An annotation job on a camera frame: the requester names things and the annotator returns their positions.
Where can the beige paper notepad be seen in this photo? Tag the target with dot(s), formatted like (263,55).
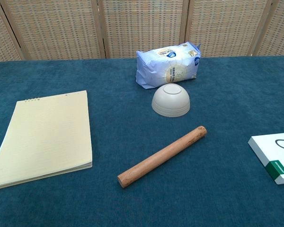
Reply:
(42,137)

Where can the beige upturned bowl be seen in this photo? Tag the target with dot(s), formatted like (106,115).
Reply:
(170,104)

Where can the wooden rolling pin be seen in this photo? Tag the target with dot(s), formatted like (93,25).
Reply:
(161,157)

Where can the blue white flour bag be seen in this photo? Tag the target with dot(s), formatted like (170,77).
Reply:
(165,68)

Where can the teal table cloth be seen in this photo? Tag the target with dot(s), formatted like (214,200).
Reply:
(61,75)

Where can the woven wood folding screen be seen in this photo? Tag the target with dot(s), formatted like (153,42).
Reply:
(142,23)

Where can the white USB hub box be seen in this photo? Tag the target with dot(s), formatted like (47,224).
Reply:
(269,153)

